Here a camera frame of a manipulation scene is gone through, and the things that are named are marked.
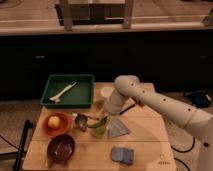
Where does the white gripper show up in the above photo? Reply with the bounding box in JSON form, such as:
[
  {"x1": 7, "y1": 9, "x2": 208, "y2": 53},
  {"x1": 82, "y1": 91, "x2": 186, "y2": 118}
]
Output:
[{"x1": 104, "y1": 89, "x2": 128, "y2": 115}]

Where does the green pepper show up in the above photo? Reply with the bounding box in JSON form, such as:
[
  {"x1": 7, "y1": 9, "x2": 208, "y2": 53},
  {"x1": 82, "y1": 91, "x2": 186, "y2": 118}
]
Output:
[{"x1": 87, "y1": 117, "x2": 107, "y2": 129}]

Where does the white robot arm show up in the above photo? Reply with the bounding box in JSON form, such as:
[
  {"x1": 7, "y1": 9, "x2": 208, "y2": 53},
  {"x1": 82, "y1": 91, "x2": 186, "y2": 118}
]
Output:
[{"x1": 104, "y1": 75, "x2": 213, "y2": 171}]

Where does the white plastic cup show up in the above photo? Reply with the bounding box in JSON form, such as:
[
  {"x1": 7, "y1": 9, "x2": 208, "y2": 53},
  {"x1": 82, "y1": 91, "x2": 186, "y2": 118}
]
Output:
[{"x1": 100, "y1": 86, "x2": 114, "y2": 98}]

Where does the clear plastic cup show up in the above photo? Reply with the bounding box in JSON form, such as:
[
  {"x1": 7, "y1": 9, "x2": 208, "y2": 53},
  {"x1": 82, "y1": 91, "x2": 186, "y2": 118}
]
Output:
[{"x1": 91, "y1": 123, "x2": 106, "y2": 139}]

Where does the grey triangular cloth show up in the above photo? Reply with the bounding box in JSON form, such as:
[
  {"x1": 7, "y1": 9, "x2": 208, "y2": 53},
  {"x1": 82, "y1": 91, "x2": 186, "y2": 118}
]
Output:
[{"x1": 108, "y1": 118, "x2": 130, "y2": 138}]

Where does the metal measuring spoon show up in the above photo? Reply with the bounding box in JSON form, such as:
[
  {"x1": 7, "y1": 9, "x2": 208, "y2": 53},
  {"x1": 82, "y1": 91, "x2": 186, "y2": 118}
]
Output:
[{"x1": 72, "y1": 112, "x2": 97, "y2": 132}]

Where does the blue sponge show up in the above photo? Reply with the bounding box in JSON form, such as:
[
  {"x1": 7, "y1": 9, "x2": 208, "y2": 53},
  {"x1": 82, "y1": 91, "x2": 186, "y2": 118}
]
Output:
[{"x1": 111, "y1": 146, "x2": 134, "y2": 165}]

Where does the green plastic tray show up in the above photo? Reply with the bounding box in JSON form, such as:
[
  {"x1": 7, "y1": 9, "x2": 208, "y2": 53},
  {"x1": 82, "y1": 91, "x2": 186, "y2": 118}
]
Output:
[{"x1": 40, "y1": 74, "x2": 94, "y2": 108}]

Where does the white plastic spoon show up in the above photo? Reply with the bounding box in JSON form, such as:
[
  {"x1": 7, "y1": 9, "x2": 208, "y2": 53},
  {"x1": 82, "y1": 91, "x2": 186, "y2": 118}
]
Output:
[{"x1": 49, "y1": 82, "x2": 77, "y2": 103}]

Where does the orange bowl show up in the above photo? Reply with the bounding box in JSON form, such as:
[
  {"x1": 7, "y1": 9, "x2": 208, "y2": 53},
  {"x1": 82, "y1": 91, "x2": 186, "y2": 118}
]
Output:
[{"x1": 42, "y1": 112, "x2": 72, "y2": 137}]

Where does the yellow lemon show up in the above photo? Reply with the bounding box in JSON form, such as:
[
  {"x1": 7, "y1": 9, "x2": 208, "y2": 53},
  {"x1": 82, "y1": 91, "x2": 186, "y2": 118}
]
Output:
[{"x1": 48, "y1": 116, "x2": 61, "y2": 129}]

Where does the dark red bowl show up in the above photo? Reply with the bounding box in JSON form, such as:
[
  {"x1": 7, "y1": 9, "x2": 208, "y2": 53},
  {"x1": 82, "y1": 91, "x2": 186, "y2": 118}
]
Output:
[{"x1": 47, "y1": 134, "x2": 75, "y2": 164}]

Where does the dark blue floor object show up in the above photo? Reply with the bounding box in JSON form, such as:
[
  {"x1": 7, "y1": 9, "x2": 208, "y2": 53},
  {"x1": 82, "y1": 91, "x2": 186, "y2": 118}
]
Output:
[{"x1": 185, "y1": 91, "x2": 212, "y2": 108}]

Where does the black stand pole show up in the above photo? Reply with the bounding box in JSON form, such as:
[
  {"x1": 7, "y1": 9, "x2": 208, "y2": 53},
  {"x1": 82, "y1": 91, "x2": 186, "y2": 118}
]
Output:
[{"x1": 13, "y1": 120, "x2": 33, "y2": 171}]

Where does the black cable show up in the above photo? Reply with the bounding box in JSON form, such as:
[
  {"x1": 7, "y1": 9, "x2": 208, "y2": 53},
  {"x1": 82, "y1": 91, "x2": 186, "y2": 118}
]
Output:
[{"x1": 170, "y1": 134, "x2": 198, "y2": 171}]

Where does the wooden chair frame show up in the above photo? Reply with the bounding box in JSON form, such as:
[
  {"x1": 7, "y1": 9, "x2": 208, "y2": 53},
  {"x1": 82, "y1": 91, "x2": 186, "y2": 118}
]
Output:
[{"x1": 54, "y1": 0, "x2": 134, "y2": 31}]

